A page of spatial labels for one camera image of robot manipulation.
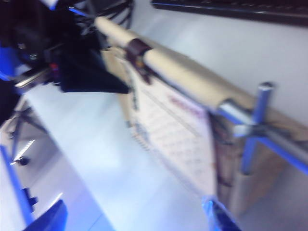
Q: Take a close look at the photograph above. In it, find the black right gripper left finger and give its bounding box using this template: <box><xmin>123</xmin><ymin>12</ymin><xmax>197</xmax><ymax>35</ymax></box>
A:
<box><xmin>26</xmin><ymin>199</ymin><xmax>69</xmax><ymax>231</ymax></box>

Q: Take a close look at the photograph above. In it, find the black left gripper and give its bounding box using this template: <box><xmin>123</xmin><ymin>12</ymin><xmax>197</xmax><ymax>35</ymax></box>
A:
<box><xmin>9</xmin><ymin>0</ymin><xmax>128</xmax><ymax>94</ymax></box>

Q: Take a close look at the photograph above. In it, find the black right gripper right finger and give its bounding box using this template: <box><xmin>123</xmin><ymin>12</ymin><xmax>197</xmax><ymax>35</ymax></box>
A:
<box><xmin>201</xmin><ymin>194</ymin><xmax>238</xmax><ymax>231</ymax></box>

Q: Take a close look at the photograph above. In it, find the white desk calendar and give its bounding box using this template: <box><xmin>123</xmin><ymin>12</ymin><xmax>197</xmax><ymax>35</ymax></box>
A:
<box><xmin>120</xmin><ymin>47</ymin><xmax>218</xmax><ymax>200</ymax></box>

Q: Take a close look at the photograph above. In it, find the blue partition panel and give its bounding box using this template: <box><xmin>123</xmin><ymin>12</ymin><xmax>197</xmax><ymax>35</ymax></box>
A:
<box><xmin>0</xmin><ymin>39</ymin><xmax>19</xmax><ymax>81</ymax></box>

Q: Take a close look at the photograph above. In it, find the black keyboard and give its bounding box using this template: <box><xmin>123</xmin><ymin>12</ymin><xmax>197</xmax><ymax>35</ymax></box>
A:
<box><xmin>151</xmin><ymin>0</ymin><xmax>308</xmax><ymax>27</ymax></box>

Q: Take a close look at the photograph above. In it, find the black clamp bracket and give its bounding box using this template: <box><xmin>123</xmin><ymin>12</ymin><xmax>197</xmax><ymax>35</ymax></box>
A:
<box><xmin>21</xmin><ymin>187</ymin><xmax>39</xmax><ymax>209</ymax></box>

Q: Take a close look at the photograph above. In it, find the brown leather strap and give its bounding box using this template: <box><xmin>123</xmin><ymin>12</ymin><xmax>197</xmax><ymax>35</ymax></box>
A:
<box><xmin>126</xmin><ymin>38</ymin><xmax>154</xmax><ymax>85</ymax></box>

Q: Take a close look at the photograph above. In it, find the thick black cable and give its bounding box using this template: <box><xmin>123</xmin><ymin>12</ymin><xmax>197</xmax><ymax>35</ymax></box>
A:
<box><xmin>72</xmin><ymin>0</ymin><xmax>134</xmax><ymax>32</ymax></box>

